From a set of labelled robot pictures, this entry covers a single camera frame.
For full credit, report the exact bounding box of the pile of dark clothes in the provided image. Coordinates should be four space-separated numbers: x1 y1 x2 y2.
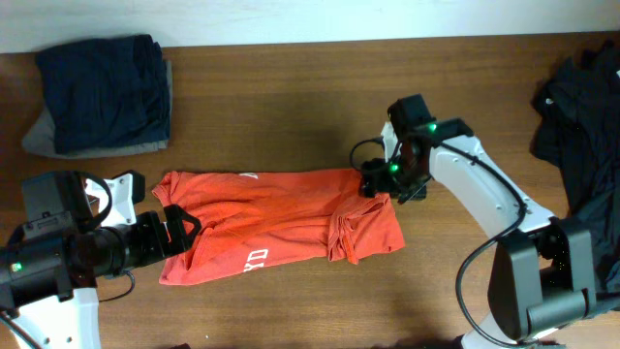
531 41 619 315

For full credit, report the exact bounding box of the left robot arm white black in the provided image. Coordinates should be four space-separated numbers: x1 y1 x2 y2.
1 171 202 348

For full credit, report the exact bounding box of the orange red printed t-shirt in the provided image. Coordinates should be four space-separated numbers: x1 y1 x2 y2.
152 169 405 286

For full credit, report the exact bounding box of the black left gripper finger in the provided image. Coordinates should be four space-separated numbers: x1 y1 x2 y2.
164 205 202 252
112 170 145 205

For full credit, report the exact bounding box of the navy blue garment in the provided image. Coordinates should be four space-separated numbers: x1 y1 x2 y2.
35 34 171 155

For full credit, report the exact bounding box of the grey garment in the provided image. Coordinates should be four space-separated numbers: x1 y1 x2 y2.
21 59 172 160

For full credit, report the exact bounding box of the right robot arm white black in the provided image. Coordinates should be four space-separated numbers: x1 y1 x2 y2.
361 116 600 349

